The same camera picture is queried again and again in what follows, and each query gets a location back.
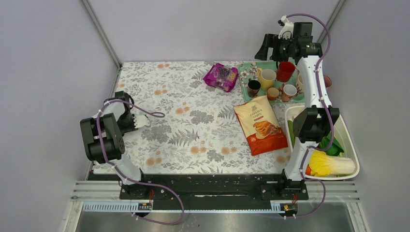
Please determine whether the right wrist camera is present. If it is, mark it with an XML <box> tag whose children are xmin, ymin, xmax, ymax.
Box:
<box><xmin>278</xmin><ymin>15</ymin><xmax>294</xmax><ymax>40</ymax></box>

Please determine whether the green bird-patterned tray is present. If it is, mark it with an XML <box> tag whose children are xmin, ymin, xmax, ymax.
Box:
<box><xmin>238</xmin><ymin>61</ymin><xmax>305</xmax><ymax>104</ymax></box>

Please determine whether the pink floral mug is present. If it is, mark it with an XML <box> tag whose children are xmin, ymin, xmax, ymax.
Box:
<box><xmin>323</xmin><ymin>75</ymin><xmax>332</xmax><ymax>88</ymax></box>

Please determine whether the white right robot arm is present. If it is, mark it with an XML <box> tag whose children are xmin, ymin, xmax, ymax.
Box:
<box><xmin>254</xmin><ymin>17</ymin><xmax>340</xmax><ymax>199</ymax></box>

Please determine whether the red mug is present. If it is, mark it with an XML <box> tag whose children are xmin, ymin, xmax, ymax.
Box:
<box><xmin>277</xmin><ymin>61</ymin><xmax>296</xmax><ymax>82</ymax></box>

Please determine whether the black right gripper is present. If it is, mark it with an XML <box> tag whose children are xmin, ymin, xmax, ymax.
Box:
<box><xmin>254</xmin><ymin>34</ymin><xmax>296</xmax><ymax>62</ymax></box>

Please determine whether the small white-lined floral cup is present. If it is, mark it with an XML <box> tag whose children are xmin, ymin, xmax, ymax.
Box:
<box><xmin>281</xmin><ymin>84</ymin><xmax>297</xmax><ymax>102</ymax></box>

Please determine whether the brown butterfly mug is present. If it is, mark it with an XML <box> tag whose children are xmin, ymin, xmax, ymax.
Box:
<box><xmin>247</xmin><ymin>78</ymin><xmax>261</xmax><ymax>98</ymax></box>

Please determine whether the white plastic bin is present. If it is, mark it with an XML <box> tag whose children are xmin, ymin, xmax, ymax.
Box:
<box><xmin>284</xmin><ymin>105</ymin><xmax>360</xmax><ymax>181</ymax></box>

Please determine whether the small orange mug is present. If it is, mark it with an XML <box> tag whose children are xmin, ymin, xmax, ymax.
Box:
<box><xmin>266</xmin><ymin>87</ymin><xmax>280</xmax><ymax>101</ymax></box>

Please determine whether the toy bok choy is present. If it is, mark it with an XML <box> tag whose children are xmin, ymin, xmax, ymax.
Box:
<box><xmin>318</xmin><ymin>133</ymin><xmax>345</xmax><ymax>157</ymax></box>

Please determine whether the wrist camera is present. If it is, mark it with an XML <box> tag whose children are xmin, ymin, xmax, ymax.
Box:
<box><xmin>278</xmin><ymin>15</ymin><xmax>294</xmax><ymax>40</ymax></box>
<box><xmin>134</xmin><ymin>115</ymin><xmax>150</xmax><ymax>129</ymax></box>

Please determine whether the teal and cream mug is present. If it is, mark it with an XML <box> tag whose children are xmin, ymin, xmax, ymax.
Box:
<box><xmin>294</xmin><ymin>74</ymin><xmax>304</xmax><ymax>95</ymax></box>

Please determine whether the toy napa cabbage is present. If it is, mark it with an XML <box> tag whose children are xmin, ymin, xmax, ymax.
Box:
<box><xmin>308</xmin><ymin>150</ymin><xmax>356</xmax><ymax>177</ymax></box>

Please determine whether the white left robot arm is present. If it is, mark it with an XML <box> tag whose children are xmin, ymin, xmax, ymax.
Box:
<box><xmin>80</xmin><ymin>91</ymin><xmax>150</xmax><ymax>199</ymax></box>

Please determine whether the cassava chips bag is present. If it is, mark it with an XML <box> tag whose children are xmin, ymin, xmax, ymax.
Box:
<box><xmin>234</xmin><ymin>96</ymin><xmax>288</xmax><ymax>156</ymax></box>

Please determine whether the purple snack bag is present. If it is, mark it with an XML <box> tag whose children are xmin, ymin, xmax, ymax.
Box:
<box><xmin>203</xmin><ymin>63</ymin><xmax>239</xmax><ymax>92</ymax></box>

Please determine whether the floral tablecloth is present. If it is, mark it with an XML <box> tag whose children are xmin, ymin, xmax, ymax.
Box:
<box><xmin>117</xmin><ymin>61</ymin><xmax>291</xmax><ymax>174</ymax></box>

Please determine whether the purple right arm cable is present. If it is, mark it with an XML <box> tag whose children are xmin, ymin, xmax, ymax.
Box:
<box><xmin>285</xmin><ymin>13</ymin><xmax>336</xmax><ymax>219</ymax></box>

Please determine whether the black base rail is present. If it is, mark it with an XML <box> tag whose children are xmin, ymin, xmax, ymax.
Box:
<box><xmin>87</xmin><ymin>173</ymin><xmax>310</xmax><ymax>212</ymax></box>

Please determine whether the yellow mug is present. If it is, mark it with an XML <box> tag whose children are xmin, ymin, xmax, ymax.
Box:
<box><xmin>257</xmin><ymin>68</ymin><xmax>277</xmax><ymax>91</ymax></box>

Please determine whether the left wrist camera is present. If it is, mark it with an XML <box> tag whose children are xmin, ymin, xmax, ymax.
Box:
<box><xmin>134</xmin><ymin>115</ymin><xmax>150</xmax><ymax>129</ymax></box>

